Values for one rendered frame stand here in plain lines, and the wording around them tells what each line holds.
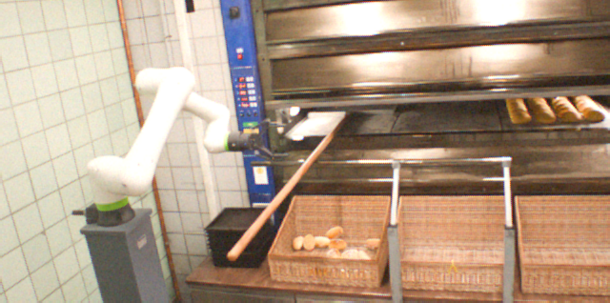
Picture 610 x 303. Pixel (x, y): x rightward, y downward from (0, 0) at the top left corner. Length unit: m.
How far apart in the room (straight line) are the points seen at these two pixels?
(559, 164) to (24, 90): 2.59
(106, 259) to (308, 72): 1.39
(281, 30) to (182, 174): 1.11
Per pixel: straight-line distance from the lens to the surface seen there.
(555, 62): 2.64
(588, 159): 2.80
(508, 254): 2.27
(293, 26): 2.73
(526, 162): 2.75
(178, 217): 3.39
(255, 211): 2.93
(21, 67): 2.63
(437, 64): 2.62
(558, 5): 2.61
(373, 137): 2.74
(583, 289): 2.51
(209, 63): 2.95
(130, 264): 2.05
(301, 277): 2.62
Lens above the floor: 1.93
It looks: 15 degrees down
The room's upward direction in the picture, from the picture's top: 7 degrees counter-clockwise
